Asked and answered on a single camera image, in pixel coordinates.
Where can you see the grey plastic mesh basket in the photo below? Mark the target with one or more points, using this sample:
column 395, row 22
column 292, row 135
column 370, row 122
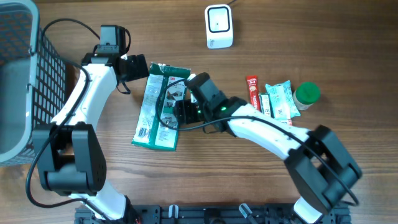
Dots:
column 33, row 81

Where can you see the green lid jar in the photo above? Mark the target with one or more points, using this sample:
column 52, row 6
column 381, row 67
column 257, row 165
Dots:
column 306, row 95

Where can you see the orange Kleenex tissue pack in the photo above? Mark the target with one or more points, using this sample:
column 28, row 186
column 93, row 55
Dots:
column 286, row 121

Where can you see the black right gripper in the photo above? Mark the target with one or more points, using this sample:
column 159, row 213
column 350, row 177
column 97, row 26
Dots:
column 190, row 114

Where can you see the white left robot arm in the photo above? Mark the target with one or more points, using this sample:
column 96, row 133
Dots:
column 68, row 155

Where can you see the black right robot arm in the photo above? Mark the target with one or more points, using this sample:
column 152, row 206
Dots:
column 321, row 168

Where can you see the mint green wipes pack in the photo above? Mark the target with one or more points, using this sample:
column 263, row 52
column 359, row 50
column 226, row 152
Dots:
column 281, row 100

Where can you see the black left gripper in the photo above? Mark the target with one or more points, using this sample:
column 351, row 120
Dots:
column 137, row 64

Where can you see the white barcode scanner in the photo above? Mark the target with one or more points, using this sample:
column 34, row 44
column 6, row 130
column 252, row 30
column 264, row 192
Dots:
column 219, row 26

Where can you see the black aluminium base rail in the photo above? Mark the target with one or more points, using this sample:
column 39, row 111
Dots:
column 268, row 213

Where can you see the green Axe Brand box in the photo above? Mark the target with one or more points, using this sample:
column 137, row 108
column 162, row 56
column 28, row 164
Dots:
column 265, row 104

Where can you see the red Nescafe sachet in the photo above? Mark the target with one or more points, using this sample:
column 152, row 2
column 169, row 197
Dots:
column 252, row 82

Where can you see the green 3M gloves pack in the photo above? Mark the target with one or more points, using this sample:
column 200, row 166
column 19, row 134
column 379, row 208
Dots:
column 157, row 126

